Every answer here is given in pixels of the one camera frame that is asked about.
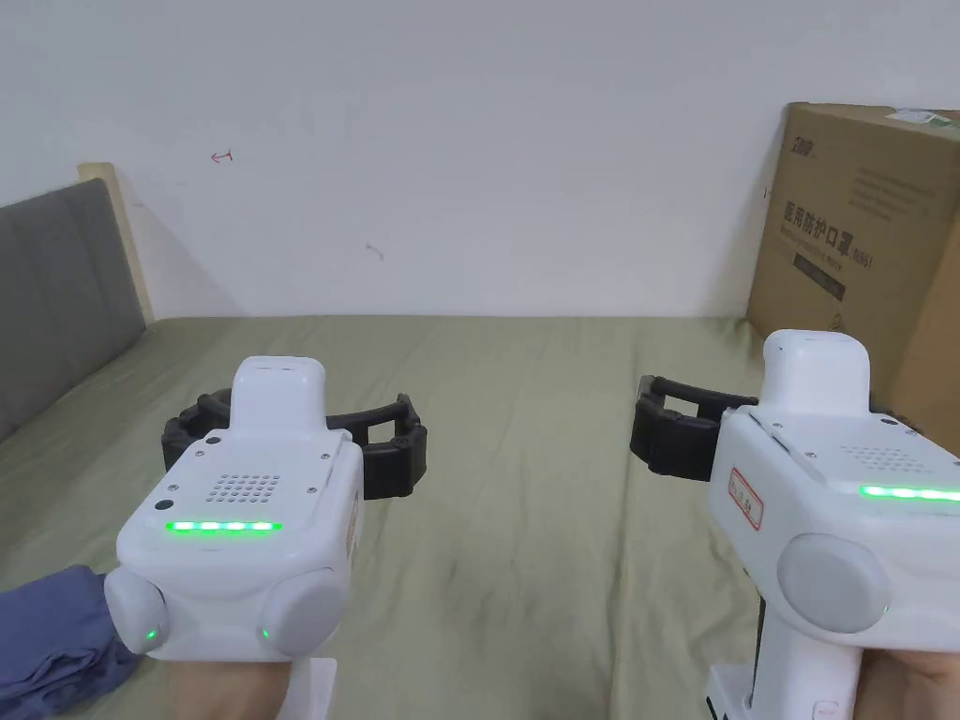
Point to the bed with pale green sheet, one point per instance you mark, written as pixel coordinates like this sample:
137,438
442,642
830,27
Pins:
525,540

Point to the person's right hand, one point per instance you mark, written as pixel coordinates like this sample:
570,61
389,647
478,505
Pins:
911,686

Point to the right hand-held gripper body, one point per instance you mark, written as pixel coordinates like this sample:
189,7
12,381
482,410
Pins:
817,480

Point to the person's left hand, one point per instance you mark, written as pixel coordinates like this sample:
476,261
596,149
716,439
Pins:
225,690

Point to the blue garment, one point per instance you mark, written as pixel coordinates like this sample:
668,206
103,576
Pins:
52,645

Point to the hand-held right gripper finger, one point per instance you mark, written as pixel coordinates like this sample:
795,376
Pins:
675,442
896,422

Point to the grey padded headboard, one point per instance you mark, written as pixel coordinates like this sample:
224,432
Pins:
60,300

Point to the large brown cardboard carton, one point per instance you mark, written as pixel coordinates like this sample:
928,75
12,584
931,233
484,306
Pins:
862,225

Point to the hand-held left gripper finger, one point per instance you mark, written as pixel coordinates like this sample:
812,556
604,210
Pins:
397,457
191,420

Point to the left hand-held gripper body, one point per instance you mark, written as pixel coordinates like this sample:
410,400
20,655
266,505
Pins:
240,570

